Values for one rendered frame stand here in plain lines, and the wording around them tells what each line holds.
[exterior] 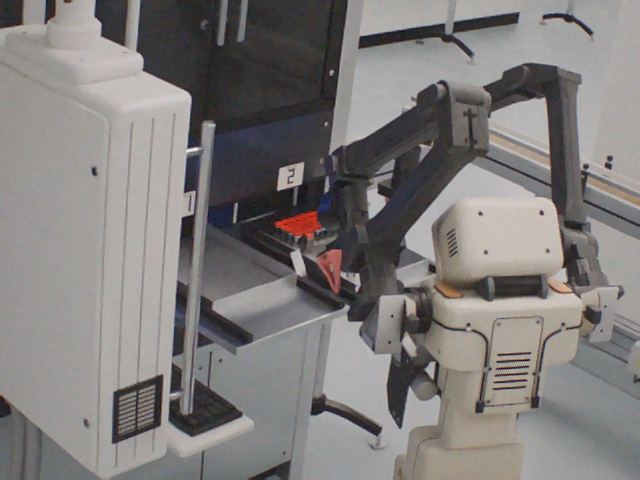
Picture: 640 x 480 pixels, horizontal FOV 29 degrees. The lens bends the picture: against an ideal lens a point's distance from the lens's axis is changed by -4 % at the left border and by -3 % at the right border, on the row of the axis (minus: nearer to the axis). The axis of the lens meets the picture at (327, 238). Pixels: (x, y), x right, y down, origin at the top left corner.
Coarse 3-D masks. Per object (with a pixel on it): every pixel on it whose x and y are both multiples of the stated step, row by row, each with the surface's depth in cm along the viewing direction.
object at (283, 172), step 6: (282, 168) 324; (288, 168) 326; (294, 168) 327; (300, 168) 329; (282, 174) 325; (288, 174) 327; (300, 174) 330; (282, 180) 326; (294, 180) 329; (300, 180) 331; (282, 186) 327; (288, 186) 329
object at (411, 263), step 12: (264, 240) 321; (276, 240) 318; (288, 252) 315; (300, 252) 321; (312, 252) 321; (408, 252) 322; (312, 264) 310; (408, 264) 321; (420, 264) 316; (408, 276) 314
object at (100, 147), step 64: (0, 64) 227; (64, 64) 215; (128, 64) 219; (0, 128) 232; (64, 128) 216; (128, 128) 209; (0, 192) 237; (64, 192) 220; (128, 192) 215; (0, 256) 242; (64, 256) 225; (128, 256) 220; (0, 320) 248; (64, 320) 230; (128, 320) 226; (0, 384) 255; (64, 384) 236; (128, 384) 232; (64, 448) 242; (128, 448) 238
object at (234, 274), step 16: (208, 224) 321; (208, 240) 320; (224, 240) 318; (208, 256) 312; (224, 256) 313; (240, 256) 314; (256, 256) 311; (208, 272) 305; (224, 272) 306; (240, 272) 307; (256, 272) 308; (272, 272) 308; (288, 272) 304; (208, 288) 297; (224, 288) 298; (240, 288) 299; (256, 288) 294; (272, 288) 298; (288, 288) 302; (208, 304) 286; (224, 304) 288; (240, 304) 292
